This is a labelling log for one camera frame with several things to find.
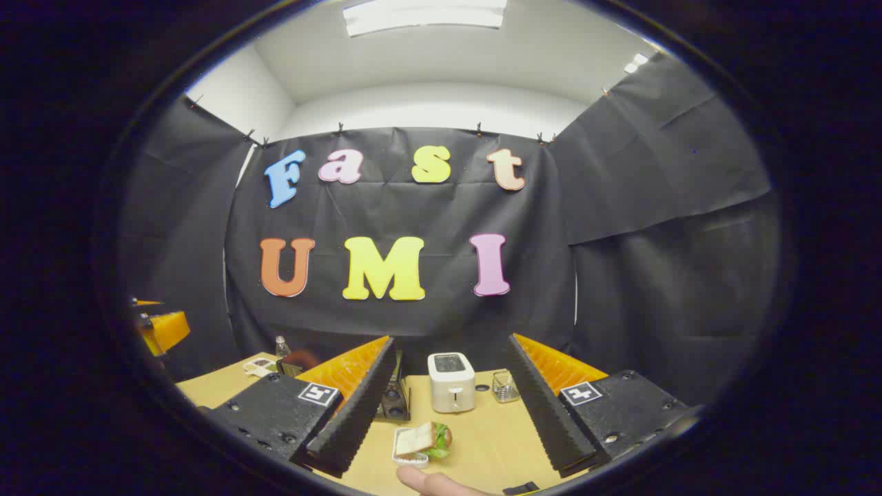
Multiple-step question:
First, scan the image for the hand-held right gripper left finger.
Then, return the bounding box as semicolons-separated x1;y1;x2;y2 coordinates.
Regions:
200;335;398;478

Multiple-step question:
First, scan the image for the white toaster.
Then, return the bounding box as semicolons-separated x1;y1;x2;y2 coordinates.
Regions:
427;352;476;414

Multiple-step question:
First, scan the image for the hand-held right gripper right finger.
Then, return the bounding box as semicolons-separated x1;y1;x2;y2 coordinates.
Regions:
508;333;693;478

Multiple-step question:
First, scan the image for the black electric oven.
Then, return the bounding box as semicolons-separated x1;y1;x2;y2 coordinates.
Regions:
276;348;412;422

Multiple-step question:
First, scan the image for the large ceiling light panel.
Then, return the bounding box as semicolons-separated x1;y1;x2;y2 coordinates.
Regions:
342;0;509;37

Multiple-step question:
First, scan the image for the lettuce sandwich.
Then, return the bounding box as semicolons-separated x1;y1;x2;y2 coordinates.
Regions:
396;422;453;461

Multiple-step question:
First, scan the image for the white food tray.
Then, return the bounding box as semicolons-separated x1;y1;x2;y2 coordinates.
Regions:
392;427;433;470

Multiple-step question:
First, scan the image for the metal wire basket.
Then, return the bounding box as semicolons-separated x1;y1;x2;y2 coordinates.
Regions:
491;370;521;404

